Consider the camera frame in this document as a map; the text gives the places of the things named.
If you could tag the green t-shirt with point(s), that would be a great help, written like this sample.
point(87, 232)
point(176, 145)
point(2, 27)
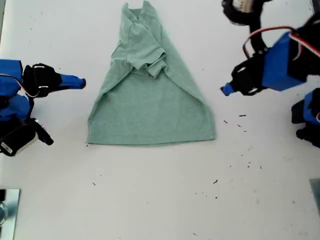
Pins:
point(150, 112)

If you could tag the black camera box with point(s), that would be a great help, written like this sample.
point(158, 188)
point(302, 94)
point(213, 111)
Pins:
point(240, 16)
point(17, 140)

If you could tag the black clamp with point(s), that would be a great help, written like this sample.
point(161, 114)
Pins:
point(2, 195)

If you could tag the round steel post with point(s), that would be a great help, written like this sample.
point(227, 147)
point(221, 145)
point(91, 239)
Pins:
point(3, 212)

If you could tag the black camera stalk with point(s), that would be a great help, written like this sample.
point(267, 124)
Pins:
point(257, 37)
point(31, 107)

